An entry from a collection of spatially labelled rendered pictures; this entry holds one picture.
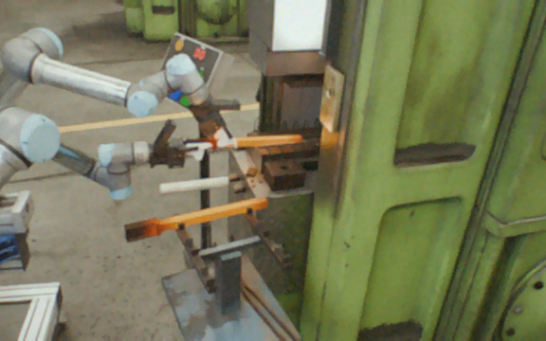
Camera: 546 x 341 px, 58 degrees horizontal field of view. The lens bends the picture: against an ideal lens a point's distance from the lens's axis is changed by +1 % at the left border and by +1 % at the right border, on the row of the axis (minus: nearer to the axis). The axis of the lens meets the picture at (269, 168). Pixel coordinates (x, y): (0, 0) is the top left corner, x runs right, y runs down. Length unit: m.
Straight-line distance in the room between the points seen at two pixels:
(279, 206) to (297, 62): 0.47
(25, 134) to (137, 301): 1.38
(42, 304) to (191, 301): 0.91
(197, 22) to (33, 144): 5.27
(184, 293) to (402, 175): 0.75
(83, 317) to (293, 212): 1.26
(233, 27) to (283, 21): 5.16
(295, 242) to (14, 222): 0.97
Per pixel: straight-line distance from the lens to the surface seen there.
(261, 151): 1.71
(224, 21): 6.57
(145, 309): 2.53
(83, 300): 2.63
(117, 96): 1.51
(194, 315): 1.53
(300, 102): 1.95
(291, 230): 1.72
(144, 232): 1.43
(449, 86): 1.46
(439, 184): 1.52
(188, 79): 1.56
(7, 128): 1.42
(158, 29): 6.54
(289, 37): 1.51
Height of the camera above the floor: 1.79
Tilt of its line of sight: 30 degrees down
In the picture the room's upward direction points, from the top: 4 degrees clockwise
